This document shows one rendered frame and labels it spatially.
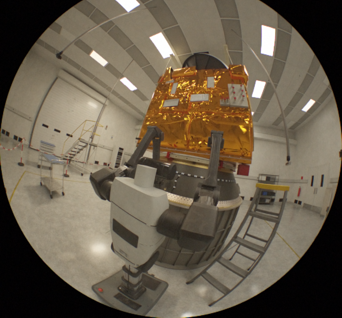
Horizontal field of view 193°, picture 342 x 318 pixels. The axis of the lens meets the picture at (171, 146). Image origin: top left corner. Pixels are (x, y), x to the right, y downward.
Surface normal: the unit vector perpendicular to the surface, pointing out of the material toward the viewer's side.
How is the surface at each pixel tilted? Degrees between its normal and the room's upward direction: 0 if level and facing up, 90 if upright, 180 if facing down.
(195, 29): 180
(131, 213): 90
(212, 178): 67
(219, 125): 87
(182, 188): 62
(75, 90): 90
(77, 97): 90
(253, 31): 180
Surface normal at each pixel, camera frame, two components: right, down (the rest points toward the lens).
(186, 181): -0.12, -0.65
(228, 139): -0.43, -0.25
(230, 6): -0.22, 0.96
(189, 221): 0.00, -0.95
